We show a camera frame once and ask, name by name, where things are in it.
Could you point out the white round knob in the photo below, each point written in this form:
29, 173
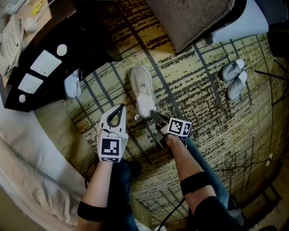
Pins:
61, 49
22, 98

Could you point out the black tripod light stand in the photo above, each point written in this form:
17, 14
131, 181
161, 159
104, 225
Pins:
266, 74

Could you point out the person's left black shoe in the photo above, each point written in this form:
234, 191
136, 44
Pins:
135, 169

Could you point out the person's black top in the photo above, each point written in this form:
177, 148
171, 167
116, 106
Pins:
214, 216

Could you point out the black waste bin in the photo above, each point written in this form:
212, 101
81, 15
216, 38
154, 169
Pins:
280, 42

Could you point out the armchair with blue seat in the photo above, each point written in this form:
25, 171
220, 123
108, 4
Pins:
192, 22

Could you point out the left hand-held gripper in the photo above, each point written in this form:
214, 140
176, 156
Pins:
110, 146

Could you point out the person's left forearm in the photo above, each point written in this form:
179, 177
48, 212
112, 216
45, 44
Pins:
101, 180

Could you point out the white power strip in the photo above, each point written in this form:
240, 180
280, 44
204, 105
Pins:
13, 6

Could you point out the white bed duvet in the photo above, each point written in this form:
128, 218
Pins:
22, 146

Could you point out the person's right forearm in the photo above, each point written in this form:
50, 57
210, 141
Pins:
185, 158

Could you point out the white oval device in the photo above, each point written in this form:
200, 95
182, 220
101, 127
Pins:
30, 24

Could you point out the black forearm band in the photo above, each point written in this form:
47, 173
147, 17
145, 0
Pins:
195, 183
92, 211

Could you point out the yellow note card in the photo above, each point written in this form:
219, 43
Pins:
37, 5

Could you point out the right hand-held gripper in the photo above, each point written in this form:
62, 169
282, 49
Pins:
178, 127

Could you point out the dark wooden nightstand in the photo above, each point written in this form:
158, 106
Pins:
79, 33

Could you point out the beige bed base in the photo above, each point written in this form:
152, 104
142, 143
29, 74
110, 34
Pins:
63, 135

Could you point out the white square switch panel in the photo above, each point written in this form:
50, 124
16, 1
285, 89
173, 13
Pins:
45, 63
30, 83

